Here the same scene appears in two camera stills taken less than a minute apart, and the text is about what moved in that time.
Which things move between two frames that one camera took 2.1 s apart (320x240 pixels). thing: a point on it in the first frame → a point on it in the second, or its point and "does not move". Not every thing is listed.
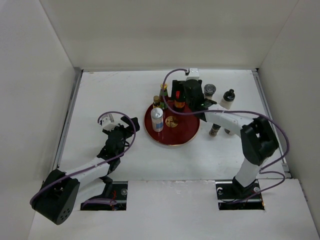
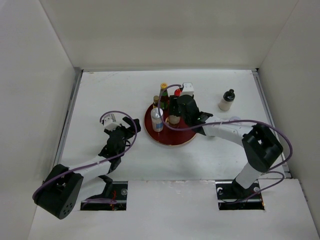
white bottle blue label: [157, 116] does not move
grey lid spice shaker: [209, 89] → [173, 121]
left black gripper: [130, 127] does not move
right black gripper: [178, 85] → [173, 102]
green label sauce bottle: [162, 105] does not move
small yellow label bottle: [156, 102] does not move
